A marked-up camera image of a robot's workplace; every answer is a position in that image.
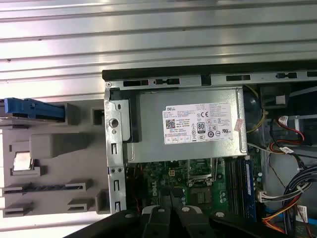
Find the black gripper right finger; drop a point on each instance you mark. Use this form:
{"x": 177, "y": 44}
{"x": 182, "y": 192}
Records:
{"x": 190, "y": 225}

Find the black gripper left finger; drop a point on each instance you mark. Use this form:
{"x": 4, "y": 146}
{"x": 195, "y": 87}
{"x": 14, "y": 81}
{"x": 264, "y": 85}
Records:
{"x": 156, "y": 225}

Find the hard disk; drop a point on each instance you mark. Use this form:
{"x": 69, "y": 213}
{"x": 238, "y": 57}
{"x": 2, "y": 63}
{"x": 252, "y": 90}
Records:
{"x": 37, "y": 109}

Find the metal disk bay cage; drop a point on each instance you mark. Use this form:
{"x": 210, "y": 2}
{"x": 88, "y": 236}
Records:
{"x": 302, "y": 117}

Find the green motherboard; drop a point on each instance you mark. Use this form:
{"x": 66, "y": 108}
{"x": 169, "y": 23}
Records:
{"x": 151, "y": 178}

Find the black empty RAM slot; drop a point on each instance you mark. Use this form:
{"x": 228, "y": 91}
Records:
{"x": 234, "y": 186}
{"x": 227, "y": 186}

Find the metal socket cover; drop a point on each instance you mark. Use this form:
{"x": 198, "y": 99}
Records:
{"x": 215, "y": 168}

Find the installed blue RAM stick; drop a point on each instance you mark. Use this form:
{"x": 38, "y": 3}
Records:
{"x": 247, "y": 188}

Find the grey power supply unit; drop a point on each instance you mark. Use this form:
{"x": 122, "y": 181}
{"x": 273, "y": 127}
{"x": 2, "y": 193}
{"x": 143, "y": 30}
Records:
{"x": 153, "y": 148}

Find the grey parts rack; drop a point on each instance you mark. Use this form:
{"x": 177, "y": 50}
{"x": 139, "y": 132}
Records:
{"x": 62, "y": 178}

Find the black open PC case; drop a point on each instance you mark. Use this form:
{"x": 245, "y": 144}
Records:
{"x": 116, "y": 119}

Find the silver CPU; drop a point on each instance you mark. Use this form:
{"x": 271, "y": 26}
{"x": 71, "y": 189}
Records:
{"x": 22, "y": 161}

